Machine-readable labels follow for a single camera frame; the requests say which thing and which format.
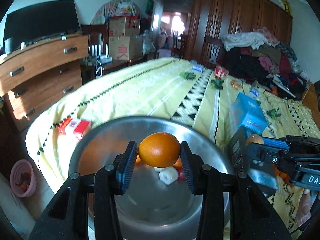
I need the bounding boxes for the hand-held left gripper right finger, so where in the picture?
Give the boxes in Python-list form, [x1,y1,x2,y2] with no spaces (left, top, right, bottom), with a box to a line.
[180,141,293,240]

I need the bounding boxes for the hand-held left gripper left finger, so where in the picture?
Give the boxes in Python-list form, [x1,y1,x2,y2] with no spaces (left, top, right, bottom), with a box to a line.
[29,141,139,240]

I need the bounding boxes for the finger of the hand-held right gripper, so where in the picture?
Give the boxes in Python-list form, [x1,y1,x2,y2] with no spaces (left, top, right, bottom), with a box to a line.
[260,136,291,149]
[246,142,296,171]

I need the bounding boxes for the yellow round fruit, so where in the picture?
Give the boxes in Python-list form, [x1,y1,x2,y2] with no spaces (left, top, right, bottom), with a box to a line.
[246,134,264,147]

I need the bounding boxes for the white foam piece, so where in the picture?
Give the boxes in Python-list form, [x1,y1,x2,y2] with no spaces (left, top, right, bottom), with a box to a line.
[159,166,179,185]

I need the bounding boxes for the round orange fruit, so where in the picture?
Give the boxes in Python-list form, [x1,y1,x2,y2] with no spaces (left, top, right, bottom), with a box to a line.
[138,132,181,168]

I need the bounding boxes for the stainless steel bowl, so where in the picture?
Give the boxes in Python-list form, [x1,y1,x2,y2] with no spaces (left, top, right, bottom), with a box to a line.
[68,116,235,238]

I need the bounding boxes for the person's right hand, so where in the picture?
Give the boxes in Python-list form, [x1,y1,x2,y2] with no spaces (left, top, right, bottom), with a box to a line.
[294,187,314,228]

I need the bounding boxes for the blue and white carton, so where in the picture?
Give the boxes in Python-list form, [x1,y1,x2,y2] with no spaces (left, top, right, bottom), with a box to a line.
[229,92,268,137]

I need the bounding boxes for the red and white carton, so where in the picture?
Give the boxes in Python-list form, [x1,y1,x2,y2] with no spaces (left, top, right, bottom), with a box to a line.
[58,118,92,140]

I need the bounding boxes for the yellow patterned blanket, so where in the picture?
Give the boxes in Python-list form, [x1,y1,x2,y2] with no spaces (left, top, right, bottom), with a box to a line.
[25,57,320,240]

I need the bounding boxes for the heap of clothes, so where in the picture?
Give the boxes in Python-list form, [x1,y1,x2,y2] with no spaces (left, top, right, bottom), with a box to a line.
[221,27,313,98]

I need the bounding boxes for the red snack packet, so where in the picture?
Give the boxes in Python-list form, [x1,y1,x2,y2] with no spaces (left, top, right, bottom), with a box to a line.
[214,65,229,78]

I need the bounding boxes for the dark wooden side table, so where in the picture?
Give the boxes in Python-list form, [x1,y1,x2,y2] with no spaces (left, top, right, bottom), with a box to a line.
[80,54,148,83]

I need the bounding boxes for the pink basket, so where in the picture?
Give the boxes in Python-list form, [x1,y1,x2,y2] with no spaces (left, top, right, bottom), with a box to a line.
[10,159,38,198]

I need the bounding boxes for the white router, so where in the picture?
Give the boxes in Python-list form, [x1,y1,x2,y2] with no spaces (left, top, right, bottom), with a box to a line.
[87,44,113,65]

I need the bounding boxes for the large cardboard box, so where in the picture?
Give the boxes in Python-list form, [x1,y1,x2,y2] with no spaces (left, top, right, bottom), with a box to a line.
[109,36,143,61]

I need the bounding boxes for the wooden dresser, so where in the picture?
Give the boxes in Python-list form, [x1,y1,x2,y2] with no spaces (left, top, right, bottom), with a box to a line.
[0,34,90,133]

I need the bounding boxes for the wooden wardrobe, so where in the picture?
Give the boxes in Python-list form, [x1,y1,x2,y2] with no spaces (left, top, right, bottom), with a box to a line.
[186,0,293,68]

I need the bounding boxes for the small cardboard box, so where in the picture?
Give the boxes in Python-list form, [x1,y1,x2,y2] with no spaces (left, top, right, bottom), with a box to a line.
[108,17,141,37]

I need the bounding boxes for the bundle of plastic bags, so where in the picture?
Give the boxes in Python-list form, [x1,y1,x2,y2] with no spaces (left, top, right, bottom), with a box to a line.
[90,0,143,27]

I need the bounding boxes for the black television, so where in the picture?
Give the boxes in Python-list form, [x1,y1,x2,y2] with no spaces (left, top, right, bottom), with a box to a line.
[3,0,81,53]

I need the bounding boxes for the white cup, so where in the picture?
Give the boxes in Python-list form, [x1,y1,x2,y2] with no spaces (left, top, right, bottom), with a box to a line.
[4,37,15,54]

